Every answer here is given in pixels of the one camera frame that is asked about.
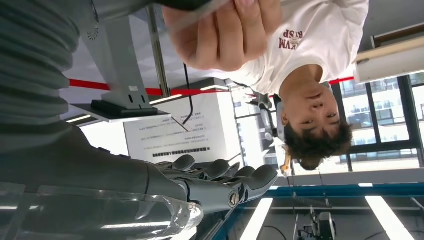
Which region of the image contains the person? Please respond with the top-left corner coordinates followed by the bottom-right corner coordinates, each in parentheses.
top-left (162, 0), bottom-right (370, 171)

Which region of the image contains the white background machine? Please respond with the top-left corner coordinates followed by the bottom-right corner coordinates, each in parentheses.
top-left (255, 92), bottom-right (294, 176)

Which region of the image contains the red barrier belt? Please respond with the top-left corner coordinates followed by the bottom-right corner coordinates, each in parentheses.
top-left (68, 76), bottom-right (355, 98)

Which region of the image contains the white pillar with notice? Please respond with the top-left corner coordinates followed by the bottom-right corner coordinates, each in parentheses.
top-left (122, 77), bottom-right (244, 165)

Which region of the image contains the grey kiosk stand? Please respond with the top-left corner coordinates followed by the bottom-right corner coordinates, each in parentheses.
top-left (77, 0), bottom-right (171, 124)

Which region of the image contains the ceiling light strip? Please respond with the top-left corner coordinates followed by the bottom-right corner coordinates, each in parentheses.
top-left (240, 198), bottom-right (274, 240)
top-left (364, 195), bottom-right (416, 240)

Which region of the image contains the white raised counter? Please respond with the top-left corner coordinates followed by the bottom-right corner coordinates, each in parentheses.
top-left (352, 23), bottom-right (424, 84)

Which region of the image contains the blue ceiling beam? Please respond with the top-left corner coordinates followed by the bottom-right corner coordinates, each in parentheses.
top-left (211, 182), bottom-right (424, 240)

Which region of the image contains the ceiling mounted device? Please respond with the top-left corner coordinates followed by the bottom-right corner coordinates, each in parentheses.
top-left (293, 198), bottom-right (337, 240)

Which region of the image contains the black hanging cable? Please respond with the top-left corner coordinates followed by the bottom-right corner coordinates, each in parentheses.
top-left (182, 62), bottom-right (195, 125)

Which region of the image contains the chrome stanchion post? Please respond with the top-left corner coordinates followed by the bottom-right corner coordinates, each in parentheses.
top-left (145, 4), bottom-right (171, 99)

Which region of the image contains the dark window frame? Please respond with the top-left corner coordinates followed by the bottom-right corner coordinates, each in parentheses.
top-left (329, 74), bottom-right (424, 173)

